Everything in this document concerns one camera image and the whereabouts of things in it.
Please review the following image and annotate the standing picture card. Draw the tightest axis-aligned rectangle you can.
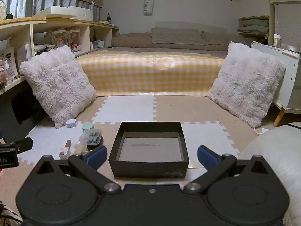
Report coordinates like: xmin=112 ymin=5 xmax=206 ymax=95
xmin=0 ymin=47 xmax=19 ymax=86

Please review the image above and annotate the clear plastic wrapper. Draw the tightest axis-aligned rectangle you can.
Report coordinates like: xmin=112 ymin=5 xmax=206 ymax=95
xmin=189 ymin=160 xmax=205 ymax=169

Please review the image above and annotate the clear doll display box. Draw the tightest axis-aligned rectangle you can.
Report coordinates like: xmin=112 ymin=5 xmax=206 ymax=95
xmin=51 ymin=29 xmax=68 ymax=49
xmin=67 ymin=29 xmax=82 ymax=52

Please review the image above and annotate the clear plastic ampoule case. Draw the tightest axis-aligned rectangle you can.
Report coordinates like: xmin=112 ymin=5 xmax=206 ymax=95
xmin=79 ymin=129 xmax=103 ymax=146

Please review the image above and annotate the white hanging wall bag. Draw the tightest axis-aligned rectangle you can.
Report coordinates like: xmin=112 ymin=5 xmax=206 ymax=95
xmin=143 ymin=0 xmax=154 ymax=16

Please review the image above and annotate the window blind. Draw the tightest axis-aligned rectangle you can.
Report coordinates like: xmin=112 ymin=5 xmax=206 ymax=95
xmin=270 ymin=0 xmax=301 ymax=46

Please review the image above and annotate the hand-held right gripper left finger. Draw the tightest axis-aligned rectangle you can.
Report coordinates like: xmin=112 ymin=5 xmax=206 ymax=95
xmin=33 ymin=145 xmax=121 ymax=195

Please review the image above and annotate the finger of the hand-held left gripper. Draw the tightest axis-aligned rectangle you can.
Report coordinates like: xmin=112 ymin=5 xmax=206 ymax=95
xmin=0 ymin=137 xmax=33 ymax=153

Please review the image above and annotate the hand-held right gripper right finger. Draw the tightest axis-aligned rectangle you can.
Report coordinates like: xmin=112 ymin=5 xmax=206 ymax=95
xmin=183 ymin=145 xmax=271 ymax=195

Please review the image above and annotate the white cabinet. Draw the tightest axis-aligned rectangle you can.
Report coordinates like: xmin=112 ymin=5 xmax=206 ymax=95
xmin=251 ymin=41 xmax=301 ymax=126

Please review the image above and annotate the black low cabinet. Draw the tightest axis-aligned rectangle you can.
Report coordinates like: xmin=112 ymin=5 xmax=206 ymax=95
xmin=0 ymin=82 xmax=55 ymax=144

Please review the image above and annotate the black cardboard box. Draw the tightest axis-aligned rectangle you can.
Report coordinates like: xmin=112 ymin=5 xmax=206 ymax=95
xmin=108 ymin=121 xmax=190 ymax=179

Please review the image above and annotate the beige bed pillow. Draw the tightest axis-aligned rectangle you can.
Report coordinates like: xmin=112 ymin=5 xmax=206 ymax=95
xmin=201 ymin=31 xmax=246 ymax=46
xmin=151 ymin=27 xmax=205 ymax=45

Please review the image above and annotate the wooden shelf unit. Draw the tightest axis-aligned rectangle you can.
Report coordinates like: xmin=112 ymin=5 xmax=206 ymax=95
xmin=0 ymin=18 xmax=120 ymax=96

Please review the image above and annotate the yellow checked bed cover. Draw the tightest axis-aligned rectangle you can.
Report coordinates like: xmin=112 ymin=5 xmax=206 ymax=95
xmin=77 ymin=50 xmax=225 ymax=97

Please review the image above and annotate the folded bedding stack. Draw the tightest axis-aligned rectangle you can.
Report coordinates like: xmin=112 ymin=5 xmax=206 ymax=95
xmin=239 ymin=16 xmax=270 ymax=37

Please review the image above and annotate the fluffy white pillow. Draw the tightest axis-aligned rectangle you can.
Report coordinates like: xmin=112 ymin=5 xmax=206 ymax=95
xmin=20 ymin=45 xmax=97 ymax=129
xmin=208 ymin=42 xmax=286 ymax=128

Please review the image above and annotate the brown lip gloss tube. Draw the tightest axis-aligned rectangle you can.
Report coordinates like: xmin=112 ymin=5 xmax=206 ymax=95
xmin=59 ymin=140 xmax=72 ymax=159

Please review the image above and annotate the foam puzzle floor mat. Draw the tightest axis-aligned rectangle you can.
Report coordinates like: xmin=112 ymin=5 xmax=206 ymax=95
xmin=0 ymin=95 xmax=259 ymax=203

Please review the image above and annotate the white cable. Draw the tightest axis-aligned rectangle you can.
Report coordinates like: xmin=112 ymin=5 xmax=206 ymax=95
xmin=253 ymin=126 xmax=268 ymax=136

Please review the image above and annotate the white flat box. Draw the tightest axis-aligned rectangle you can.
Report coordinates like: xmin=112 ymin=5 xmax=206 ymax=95
xmin=32 ymin=6 xmax=93 ymax=20

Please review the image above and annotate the white bean bag cushion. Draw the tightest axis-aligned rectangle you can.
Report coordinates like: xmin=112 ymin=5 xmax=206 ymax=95
xmin=237 ymin=124 xmax=301 ymax=226

